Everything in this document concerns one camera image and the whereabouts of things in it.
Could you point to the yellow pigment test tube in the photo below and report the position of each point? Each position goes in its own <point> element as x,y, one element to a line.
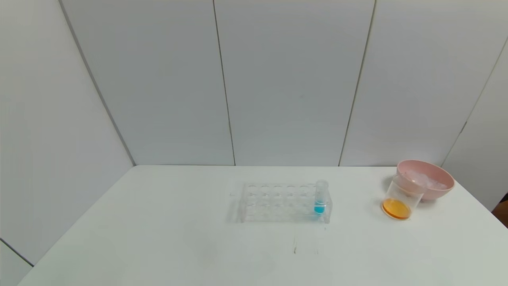
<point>414,177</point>

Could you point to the red pigment test tube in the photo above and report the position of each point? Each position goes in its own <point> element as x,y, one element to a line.
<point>435,184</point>

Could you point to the clear plastic test tube rack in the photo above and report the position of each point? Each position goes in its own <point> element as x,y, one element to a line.
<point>274,202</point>

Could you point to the blue pigment test tube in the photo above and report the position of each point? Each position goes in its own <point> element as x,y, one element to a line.
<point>320,207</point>

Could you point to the clear plastic beaker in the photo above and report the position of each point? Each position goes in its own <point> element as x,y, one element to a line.
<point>397,206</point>

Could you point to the pink bowl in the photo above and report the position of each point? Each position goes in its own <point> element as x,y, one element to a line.
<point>438,192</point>

